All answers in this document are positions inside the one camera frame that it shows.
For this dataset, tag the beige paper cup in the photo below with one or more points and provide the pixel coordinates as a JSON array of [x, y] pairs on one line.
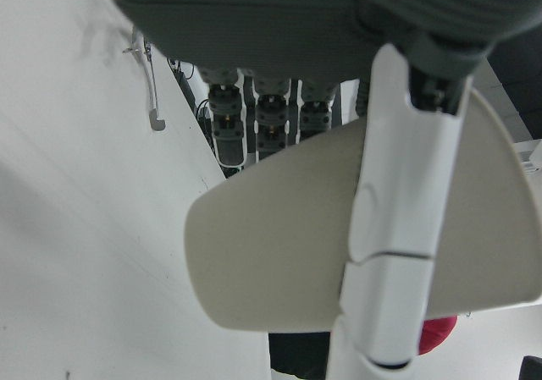
[[275, 236]]

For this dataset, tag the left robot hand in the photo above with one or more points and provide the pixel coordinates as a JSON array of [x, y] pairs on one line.
[[262, 20]]

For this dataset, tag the red round object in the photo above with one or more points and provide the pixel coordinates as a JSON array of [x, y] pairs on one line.
[[438, 333]]

